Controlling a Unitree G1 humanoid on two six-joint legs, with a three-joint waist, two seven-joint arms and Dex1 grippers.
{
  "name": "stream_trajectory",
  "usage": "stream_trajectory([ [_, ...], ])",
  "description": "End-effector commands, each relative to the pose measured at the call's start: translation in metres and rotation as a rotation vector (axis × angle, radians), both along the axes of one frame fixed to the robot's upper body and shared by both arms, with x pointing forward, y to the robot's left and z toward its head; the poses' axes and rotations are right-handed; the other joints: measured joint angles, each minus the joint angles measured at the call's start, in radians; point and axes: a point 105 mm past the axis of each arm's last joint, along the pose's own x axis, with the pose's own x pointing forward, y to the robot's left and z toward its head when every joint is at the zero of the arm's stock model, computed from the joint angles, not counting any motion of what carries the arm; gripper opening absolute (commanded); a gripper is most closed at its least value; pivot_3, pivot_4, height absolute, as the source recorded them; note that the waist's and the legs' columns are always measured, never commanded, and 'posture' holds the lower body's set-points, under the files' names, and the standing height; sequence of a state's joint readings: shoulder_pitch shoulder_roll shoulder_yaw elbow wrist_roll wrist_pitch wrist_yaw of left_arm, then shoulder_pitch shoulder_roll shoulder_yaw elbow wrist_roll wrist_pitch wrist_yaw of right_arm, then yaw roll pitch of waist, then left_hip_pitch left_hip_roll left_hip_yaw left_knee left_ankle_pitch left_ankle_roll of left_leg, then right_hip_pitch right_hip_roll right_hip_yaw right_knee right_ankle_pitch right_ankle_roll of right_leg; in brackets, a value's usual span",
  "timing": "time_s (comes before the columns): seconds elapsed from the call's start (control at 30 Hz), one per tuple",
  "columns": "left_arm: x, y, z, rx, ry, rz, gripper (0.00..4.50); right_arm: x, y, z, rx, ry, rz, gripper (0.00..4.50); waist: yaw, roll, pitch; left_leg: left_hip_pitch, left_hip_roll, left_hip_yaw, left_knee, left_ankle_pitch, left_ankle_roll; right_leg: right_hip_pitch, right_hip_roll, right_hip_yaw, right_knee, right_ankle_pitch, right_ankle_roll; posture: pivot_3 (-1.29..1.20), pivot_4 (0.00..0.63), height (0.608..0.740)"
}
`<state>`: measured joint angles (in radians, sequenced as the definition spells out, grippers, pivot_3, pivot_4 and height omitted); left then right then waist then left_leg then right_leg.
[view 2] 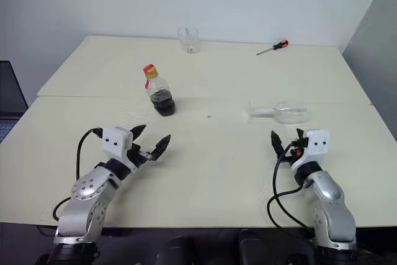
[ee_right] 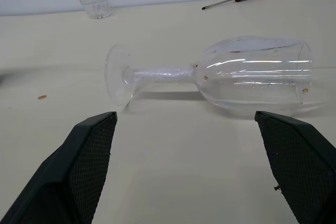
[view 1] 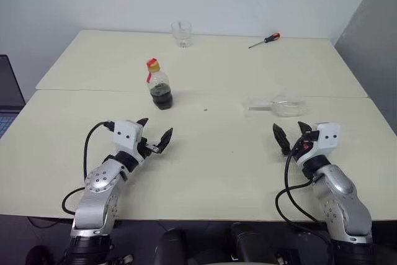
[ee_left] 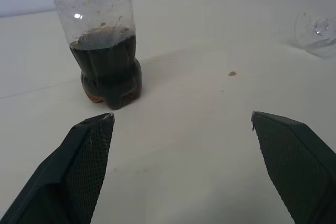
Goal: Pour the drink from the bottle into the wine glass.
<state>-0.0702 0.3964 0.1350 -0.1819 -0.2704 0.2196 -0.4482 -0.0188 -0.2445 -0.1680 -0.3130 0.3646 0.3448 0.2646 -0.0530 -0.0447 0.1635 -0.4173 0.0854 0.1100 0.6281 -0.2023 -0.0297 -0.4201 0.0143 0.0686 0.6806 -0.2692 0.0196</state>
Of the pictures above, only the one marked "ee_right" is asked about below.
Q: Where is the clear plastic wine glass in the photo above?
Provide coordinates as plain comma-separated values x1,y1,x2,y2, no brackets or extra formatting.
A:
104,36,313,110

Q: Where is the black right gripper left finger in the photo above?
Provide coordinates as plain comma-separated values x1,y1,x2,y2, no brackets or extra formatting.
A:
0,111,118,224

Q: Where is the clear ribbed glass tumbler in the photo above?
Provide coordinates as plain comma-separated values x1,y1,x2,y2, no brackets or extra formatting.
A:
75,0,110,20

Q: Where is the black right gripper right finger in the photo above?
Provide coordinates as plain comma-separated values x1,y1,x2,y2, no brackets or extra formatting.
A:
254,111,336,224

